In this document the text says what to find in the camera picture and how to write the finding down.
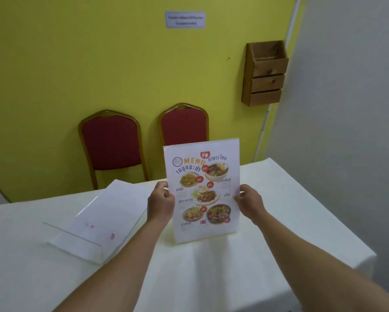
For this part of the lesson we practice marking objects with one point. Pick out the person's right hand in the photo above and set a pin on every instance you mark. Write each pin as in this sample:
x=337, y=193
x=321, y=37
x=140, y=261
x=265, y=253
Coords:
x=251, y=203

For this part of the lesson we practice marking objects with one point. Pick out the person's left hand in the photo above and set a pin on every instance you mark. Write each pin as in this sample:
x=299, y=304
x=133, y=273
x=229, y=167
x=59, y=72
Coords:
x=160, y=204

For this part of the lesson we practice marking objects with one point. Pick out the person's left thumb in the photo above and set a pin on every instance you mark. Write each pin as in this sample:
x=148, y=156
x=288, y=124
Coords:
x=164, y=185

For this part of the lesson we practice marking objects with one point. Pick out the person's right thumb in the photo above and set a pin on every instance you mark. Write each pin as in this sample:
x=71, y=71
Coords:
x=242, y=189

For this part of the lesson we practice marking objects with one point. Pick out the clear acrylic menu stand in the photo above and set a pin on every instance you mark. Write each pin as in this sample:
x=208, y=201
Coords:
x=97, y=220
x=203, y=188

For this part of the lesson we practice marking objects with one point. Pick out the person's right forearm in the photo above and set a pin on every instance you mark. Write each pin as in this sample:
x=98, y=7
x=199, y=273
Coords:
x=318, y=266

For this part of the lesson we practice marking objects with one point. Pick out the person's left forearm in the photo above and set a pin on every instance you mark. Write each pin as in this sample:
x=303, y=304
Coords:
x=113, y=266

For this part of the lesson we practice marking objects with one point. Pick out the white tablecloth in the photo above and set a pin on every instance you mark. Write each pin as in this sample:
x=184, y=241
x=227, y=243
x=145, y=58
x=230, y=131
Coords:
x=194, y=250

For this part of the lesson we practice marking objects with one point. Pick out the red chair with gold frame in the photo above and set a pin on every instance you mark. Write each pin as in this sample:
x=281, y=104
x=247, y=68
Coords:
x=111, y=142
x=183, y=125

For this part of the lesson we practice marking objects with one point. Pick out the wooden wall box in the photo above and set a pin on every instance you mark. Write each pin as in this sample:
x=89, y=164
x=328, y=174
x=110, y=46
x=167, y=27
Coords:
x=265, y=74

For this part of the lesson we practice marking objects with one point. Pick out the white wall sign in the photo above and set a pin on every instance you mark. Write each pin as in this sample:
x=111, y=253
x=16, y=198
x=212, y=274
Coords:
x=185, y=19

